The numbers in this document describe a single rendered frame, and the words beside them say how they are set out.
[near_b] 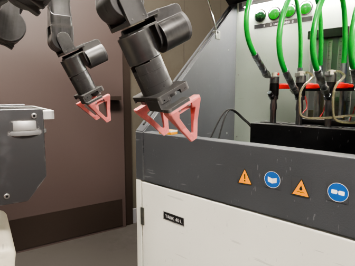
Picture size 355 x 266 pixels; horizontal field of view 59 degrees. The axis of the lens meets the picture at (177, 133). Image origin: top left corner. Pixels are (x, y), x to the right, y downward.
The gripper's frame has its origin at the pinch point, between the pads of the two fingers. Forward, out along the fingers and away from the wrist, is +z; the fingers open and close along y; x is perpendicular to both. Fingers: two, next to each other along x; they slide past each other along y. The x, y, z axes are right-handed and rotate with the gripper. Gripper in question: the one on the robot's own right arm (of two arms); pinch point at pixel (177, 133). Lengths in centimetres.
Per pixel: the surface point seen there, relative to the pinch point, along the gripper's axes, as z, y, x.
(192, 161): 17.8, 19.6, -10.4
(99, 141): 45, 176, -25
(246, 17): -11.1, 11.1, -37.0
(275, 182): 22.0, -3.7, -15.5
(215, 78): 11, 50, -50
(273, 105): 16.8, 15.4, -41.6
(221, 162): 17.9, 10.5, -13.2
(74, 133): 30, 176, -12
